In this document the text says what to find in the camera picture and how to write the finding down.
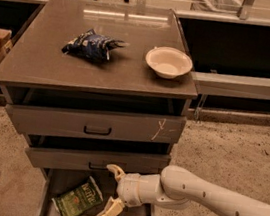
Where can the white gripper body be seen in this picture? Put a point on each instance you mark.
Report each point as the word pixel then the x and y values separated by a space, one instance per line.
pixel 128 187

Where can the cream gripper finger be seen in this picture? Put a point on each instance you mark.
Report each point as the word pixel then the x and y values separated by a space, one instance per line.
pixel 113 207
pixel 117 171

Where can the green jalapeno chip bag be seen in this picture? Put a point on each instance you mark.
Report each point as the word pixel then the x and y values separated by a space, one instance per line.
pixel 77 201

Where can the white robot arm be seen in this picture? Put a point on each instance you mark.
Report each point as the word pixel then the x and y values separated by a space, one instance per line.
pixel 174 188

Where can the bottom grey drawer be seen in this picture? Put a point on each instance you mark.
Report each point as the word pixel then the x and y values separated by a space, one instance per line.
pixel 60 181

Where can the grey drawer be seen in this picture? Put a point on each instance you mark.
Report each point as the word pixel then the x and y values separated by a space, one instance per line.
pixel 60 181
pixel 47 121
pixel 96 160

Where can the top grey drawer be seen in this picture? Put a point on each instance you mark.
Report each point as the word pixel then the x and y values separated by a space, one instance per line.
pixel 47 121

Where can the middle grey drawer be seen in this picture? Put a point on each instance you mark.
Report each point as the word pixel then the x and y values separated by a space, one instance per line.
pixel 96 160

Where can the grey drawer cabinet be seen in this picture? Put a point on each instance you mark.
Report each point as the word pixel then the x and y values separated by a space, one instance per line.
pixel 78 88

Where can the blue chip bag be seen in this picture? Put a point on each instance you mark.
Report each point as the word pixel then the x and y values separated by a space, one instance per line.
pixel 93 46

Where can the white plastic bag bin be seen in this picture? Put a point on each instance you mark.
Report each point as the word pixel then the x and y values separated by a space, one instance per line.
pixel 216 6

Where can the white bowl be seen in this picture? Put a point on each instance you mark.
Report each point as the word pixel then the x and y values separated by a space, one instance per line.
pixel 168 62

